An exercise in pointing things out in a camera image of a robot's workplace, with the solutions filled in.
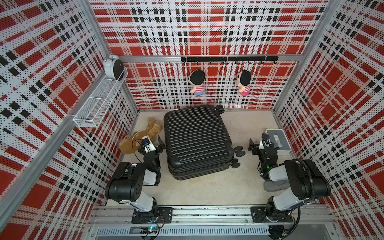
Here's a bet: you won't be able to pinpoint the white tissue box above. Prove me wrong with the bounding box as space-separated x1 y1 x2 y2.
265 128 292 154

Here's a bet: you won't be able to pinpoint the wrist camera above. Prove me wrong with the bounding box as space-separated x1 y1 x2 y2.
259 133 272 150
140 136 156 154

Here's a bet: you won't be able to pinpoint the white alarm clock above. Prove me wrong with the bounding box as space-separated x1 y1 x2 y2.
103 55 124 80

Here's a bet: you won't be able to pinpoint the hanging doll blue shorts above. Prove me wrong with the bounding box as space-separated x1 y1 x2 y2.
189 70 206 96

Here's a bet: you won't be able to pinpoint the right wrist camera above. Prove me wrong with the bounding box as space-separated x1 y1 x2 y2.
259 133 272 150

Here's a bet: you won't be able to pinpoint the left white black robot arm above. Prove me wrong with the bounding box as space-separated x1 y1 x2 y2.
105 136 166 224

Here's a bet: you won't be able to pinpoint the hanging doll pink shorts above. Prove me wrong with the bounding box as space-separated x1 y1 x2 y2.
236 70 252 97

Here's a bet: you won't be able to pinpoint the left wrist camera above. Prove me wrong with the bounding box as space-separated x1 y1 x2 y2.
140 136 156 154

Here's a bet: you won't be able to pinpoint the black wall hook rail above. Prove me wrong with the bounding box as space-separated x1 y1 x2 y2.
181 56 279 63

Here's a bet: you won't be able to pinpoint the black ribbed hard-shell suitcase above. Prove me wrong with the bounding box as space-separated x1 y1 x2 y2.
164 105 240 181

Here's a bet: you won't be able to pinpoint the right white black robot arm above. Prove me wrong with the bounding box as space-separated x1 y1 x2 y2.
248 134 331 223

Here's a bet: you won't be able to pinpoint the brown teddy bear plush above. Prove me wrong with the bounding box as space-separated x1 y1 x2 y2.
119 118 163 154

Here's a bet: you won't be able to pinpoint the grey cloth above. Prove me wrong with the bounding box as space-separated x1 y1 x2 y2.
264 180 290 193

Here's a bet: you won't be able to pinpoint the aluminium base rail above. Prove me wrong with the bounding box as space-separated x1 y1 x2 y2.
84 205 344 240

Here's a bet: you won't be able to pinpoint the white wire mesh shelf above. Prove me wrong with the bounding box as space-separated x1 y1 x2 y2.
74 67 128 128

